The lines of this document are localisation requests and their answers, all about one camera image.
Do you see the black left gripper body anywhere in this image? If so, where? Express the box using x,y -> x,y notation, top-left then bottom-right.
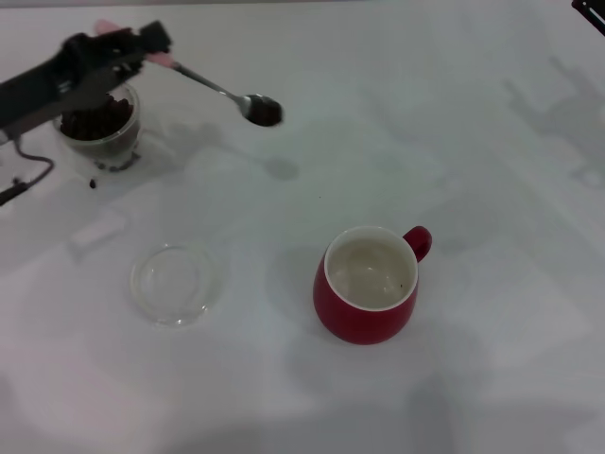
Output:
0,44 -> 72,133

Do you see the metal spoon with pink handle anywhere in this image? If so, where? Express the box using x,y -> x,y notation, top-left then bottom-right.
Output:
93,18 -> 285,128

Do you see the coffee beans heap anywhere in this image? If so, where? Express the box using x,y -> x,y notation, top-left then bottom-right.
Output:
59,92 -> 136,142

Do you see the clear glass saucer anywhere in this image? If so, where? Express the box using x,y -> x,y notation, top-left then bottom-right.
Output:
130,242 -> 223,330

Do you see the red ceramic mug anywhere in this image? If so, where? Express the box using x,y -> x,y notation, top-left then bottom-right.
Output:
312,225 -> 434,346

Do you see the double-wall glass cup with handle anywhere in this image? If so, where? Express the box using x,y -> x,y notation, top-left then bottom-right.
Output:
52,80 -> 177,174

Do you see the dark thin cable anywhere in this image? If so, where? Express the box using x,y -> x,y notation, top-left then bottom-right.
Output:
0,136 -> 54,207

